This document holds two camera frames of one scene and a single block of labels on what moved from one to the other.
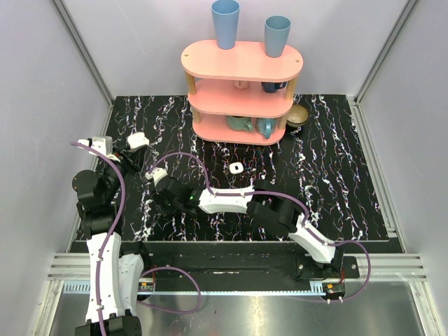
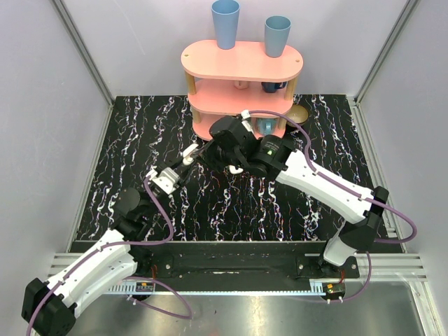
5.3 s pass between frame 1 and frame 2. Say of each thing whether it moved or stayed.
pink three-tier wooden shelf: stayed
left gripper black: moved
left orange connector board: stayed
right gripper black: moved
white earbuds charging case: stayed
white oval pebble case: moved
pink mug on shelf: stayed
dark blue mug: stayed
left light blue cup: stayed
